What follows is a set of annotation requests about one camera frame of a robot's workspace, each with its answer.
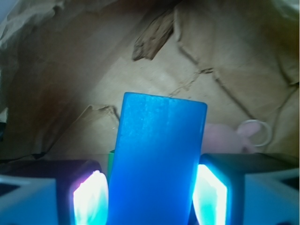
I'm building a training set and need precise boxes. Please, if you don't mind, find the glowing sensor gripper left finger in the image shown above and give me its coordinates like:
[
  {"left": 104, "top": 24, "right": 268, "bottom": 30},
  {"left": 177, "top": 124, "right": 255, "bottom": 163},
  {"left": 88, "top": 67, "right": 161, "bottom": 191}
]
[{"left": 0, "top": 160, "right": 108, "bottom": 225}]

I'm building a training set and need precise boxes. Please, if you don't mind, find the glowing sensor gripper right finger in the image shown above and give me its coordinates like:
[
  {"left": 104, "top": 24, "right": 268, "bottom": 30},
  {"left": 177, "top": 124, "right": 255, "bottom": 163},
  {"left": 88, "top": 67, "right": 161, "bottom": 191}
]
[{"left": 193, "top": 153, "right": 300, "bottom": 225}]

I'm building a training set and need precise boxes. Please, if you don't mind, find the green wooden block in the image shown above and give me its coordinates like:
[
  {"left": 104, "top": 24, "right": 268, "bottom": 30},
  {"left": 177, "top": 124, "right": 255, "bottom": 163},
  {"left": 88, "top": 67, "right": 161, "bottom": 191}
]
[{"left": 107, "top": 150, "right": 115, "bottom": 184}]

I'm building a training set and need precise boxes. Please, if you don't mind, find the brown paper bag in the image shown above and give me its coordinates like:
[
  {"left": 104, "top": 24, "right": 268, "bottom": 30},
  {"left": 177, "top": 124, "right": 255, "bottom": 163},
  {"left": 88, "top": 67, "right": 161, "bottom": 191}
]
[{"left": 0, "top": 0, "right": 300, "bottom": 161}]

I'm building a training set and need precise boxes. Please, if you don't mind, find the pink plush toy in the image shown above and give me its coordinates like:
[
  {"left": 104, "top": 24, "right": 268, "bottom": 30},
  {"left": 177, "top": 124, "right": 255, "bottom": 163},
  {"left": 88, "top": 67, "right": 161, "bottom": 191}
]
[{"left": 201, "top": 120, "right": 273, "bottom": 155}]

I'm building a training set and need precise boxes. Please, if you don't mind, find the blue wooden block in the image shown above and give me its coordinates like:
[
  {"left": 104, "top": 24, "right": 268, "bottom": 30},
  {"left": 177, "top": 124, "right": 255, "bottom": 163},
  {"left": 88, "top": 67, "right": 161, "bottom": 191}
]
[{"left": 107, "top": 92, "right": 207, "bottom": 225}]

